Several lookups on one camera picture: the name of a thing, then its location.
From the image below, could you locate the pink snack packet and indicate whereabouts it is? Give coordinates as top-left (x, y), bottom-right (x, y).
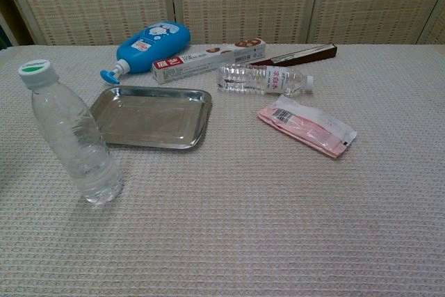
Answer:
top-left (256, 94), bottom-right (358, 161)

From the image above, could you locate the rectangular metal tray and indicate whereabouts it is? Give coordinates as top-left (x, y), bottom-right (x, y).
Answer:
top-left (89, 84), bottom-right (213, 152)

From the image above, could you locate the clear bottle green-white cap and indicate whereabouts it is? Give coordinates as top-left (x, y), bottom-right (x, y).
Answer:
top-left (17, 57), bottom-right (124, 207)

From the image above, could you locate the beige woven tablecloth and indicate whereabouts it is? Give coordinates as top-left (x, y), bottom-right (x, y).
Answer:
top-left (0, 43), bottom-right (445, 297)

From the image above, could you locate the clear bottle red-print label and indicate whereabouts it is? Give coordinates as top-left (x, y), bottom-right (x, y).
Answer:
top-left (217, 63), bottom-right (316, 97)

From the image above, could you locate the blue pump lotion bottle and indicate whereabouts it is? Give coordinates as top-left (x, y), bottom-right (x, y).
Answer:
top-left (99, 20), bottom-right (192, 85)

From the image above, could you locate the long dark red box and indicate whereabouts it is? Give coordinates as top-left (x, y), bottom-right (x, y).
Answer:
top-left (248, 43), bottom-right (337, 67)

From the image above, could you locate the white wrap box red label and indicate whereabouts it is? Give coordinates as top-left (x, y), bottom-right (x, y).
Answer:
top-left (152, 38), bottom-right (268, 85)

